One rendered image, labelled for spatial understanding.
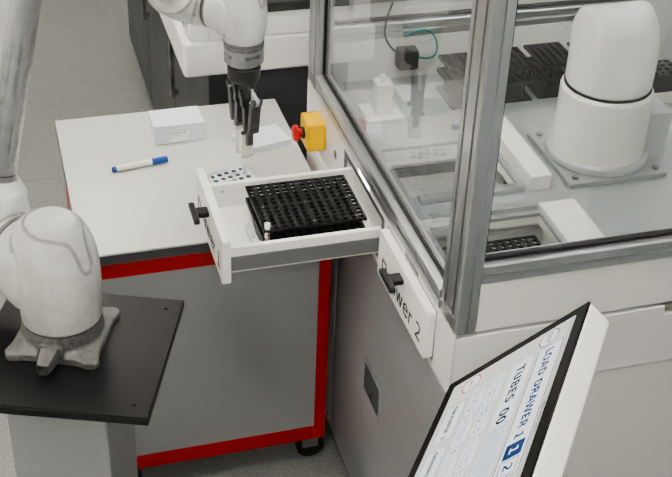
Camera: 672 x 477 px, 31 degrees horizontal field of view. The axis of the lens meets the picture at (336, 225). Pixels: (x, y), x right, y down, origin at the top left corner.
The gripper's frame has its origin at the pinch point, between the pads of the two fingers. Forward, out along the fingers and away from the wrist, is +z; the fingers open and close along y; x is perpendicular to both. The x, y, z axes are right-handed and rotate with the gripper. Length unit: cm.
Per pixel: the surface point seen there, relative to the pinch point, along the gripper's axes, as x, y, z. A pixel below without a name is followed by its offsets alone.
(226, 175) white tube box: -4.4, -0.8, 8.4
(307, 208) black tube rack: -3.7, 34.2, -2.1
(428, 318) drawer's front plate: -5, 79, -4
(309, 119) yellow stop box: 15.7, 3.2, -3.1
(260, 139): 12.4, -14.4, 10.3
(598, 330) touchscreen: -6, 120, -30
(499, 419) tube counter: -25, 122, -23
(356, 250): 1.1, 46.2, 3.1
